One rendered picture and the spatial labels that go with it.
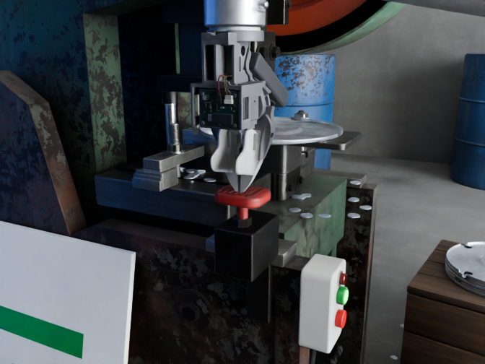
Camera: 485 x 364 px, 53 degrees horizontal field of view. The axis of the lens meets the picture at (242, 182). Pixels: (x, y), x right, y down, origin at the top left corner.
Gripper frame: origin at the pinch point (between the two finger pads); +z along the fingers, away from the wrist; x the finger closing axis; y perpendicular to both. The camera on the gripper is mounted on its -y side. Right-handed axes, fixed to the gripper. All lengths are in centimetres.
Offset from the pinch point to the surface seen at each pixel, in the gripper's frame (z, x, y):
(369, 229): 25, 7, -55
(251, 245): 7.8, 2.9, 2.9
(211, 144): 1.3, -20.1, -25.6
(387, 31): -27, -54, -363
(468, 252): 38, 29, -84
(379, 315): 77, 3, -105
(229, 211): 9.2, -8.0, -11.1
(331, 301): 18.2, 12.0, -5.5
